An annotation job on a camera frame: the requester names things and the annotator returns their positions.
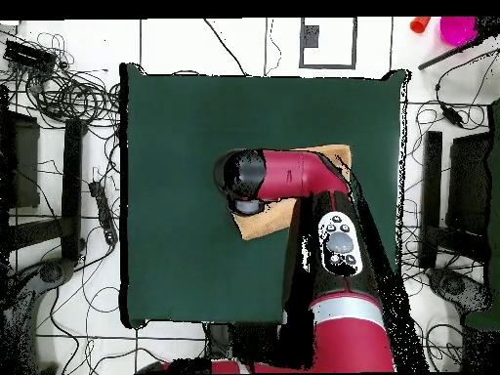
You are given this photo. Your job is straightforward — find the orange terry towel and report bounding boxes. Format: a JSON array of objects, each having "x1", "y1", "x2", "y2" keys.
[{"x1": 232, "y1": 144, "x2": 353, "y2": 241}]

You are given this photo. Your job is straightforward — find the dark green table cloth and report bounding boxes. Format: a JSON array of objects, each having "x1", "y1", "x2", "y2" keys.
[{"x1": 119, "y1": 62, "x2": 411, "y2": 328}]

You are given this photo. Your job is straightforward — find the black power strip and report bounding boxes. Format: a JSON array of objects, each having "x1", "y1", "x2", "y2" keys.
[{"x1": 88, "y1": 180, "x2": 119, "y2": 246}]

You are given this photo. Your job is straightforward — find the dark grey square patch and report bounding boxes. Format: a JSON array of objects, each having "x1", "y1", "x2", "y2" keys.
[{"x1": 301, "y1": 24, "x2": 320, "y2": 49}]

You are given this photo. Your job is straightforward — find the black stand base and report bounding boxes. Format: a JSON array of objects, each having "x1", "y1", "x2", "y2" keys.
[
  {"x1": 3, "y1": 257, "x2": 77, "y2": 353},
  {"x1": 426, "y1": 267, "x2": 493, "y2": 313}
]

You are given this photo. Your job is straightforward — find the dark box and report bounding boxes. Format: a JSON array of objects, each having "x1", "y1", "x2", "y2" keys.
[
  {"x1": 0, "y1": 110, "x2": 41, "y2": 210},
  {"x1": 444, "y1": 132, "x2": 493, "y2": 235}
]

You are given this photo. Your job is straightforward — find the black power adapter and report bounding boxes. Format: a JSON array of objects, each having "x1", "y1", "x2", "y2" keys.
[{"x1": 441, "y1": 104, "x2": 466, "y2": 126}]

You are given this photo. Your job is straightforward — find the black tripod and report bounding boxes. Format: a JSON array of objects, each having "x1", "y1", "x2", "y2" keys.
[{"x1": 417, "y1": 16, "x2": 500, "y2": 71}]

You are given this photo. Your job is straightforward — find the orange plastic cup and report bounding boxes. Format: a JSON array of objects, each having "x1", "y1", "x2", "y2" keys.
[{"x1": 409, "y1": 16, "x2": 432, "y2": 34}]

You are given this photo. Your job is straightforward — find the black electronics box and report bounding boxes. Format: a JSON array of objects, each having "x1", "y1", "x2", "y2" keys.
[{"x1": 2, "y1": 39, "x2": 59, "y2": 73}]

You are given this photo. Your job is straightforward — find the magenta plastic bowl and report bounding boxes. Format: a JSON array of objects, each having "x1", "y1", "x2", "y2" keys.
[{"x1": 439, "y1": 16, "x2": 479, "y2": 47}]

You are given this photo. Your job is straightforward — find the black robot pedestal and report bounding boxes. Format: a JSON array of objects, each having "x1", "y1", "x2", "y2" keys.
[{"x1": 204, "y1": 321, "x2": 282, "y2": 362}]

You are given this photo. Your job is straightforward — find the grey square frame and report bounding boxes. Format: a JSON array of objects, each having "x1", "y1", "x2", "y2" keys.
[{"x1": 299, "y1": 17, "x2": 358, "y2": 70}]

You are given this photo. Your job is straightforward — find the tangled black cable bundle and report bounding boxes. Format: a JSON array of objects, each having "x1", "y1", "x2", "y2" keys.
[
  {"x1": 397, "y1": 99, "x2": 493, "y2": 274},
  {"x1": 0, "y1": 32, "x2": 122, "y2": 130}
]

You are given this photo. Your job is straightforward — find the thin black cable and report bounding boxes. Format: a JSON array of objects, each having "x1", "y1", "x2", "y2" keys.
[
  {"x1": 202, "y1": 18, "x2": 248, "y2": 76},
  {"x1": 264, "y1": 18, "x2": 283, "y2": 76}
]

